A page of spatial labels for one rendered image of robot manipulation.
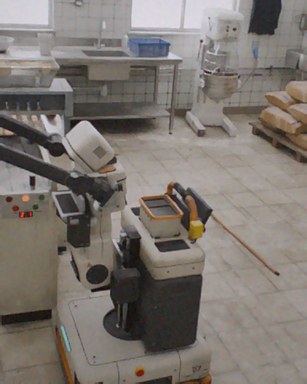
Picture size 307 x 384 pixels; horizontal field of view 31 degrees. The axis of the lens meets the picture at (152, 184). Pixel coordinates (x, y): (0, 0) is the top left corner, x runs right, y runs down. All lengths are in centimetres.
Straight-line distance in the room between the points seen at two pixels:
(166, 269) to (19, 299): 109
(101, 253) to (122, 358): 52
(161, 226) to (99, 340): 65
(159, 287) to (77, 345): 53
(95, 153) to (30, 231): 89
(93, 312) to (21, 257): 50
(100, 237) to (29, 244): 68
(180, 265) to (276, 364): 102
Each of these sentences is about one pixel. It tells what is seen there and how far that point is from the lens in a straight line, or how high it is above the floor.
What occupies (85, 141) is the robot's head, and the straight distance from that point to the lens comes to 227.
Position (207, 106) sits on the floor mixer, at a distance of 691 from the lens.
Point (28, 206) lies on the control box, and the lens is 294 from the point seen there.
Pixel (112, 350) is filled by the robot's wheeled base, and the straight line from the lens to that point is 274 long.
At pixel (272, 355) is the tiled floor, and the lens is 331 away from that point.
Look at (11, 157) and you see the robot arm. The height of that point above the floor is 131.
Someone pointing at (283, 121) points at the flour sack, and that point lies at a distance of 634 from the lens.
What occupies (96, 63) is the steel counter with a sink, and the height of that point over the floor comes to 83.
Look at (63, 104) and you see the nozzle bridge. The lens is 359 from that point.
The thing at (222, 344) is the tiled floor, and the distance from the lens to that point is 330.
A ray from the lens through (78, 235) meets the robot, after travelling 240.
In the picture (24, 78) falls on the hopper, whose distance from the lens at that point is 351.
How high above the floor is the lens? 205
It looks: 23 degrees down
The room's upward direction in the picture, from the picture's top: 4 degrees clockwise
